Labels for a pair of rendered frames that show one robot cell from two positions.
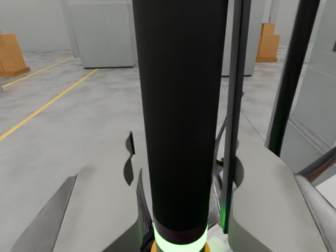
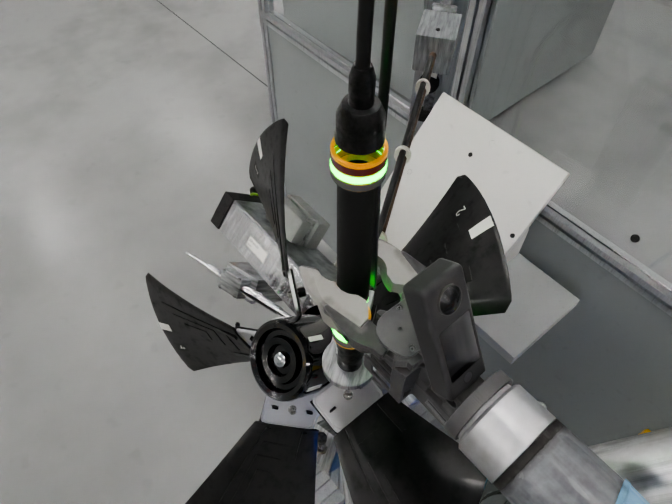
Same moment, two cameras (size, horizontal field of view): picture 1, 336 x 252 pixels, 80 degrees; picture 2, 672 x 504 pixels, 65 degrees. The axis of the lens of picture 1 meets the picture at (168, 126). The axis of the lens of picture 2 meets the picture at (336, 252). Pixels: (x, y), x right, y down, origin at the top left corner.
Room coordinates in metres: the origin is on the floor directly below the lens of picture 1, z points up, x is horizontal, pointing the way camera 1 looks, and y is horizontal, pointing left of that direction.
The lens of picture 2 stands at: (-0.13, 0.21, 1.93)
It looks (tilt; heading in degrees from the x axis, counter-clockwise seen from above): 52 degrees down; 318
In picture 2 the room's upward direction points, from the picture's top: straight up
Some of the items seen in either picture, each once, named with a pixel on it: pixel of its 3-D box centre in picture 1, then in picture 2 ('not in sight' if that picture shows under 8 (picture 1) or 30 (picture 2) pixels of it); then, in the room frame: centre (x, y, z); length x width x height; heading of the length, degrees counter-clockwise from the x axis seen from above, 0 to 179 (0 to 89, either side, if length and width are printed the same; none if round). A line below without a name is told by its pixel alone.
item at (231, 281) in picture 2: not in sight; (234, 283); (0.43, -0.03, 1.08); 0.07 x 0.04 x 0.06; 8
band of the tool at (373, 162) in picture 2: not in sight; (358, 161); (0.08, -0.01, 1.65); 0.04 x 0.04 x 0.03
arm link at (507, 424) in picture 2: not in sight; (504, 426); (-0.11, 0.00, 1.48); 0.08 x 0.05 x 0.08; 87
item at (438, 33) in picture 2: not in sight; (437, 40); (0.42, -0.54, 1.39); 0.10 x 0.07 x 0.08; 122
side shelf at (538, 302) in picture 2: not in sight; (486, 281); (0.17, -0.56, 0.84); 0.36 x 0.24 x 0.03; 177
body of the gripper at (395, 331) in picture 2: not in sight; (432, 364); (-0.03, 0.00, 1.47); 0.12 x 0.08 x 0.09; 177
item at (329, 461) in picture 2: not in sight; (335, 441); (0.11, -0.01, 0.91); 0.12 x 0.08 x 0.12; 87
